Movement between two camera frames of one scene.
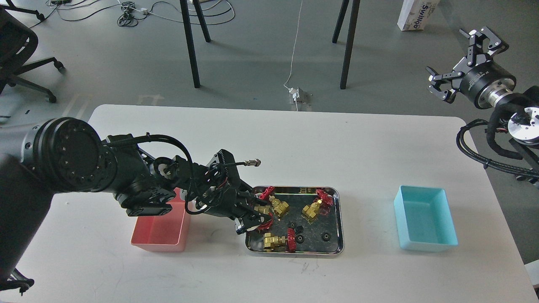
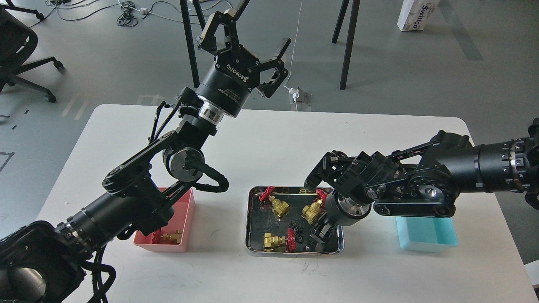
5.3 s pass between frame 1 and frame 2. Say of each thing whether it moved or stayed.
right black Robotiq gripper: moved
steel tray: stayed
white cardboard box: stayed
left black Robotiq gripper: moved
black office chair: stayed
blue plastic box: stayed
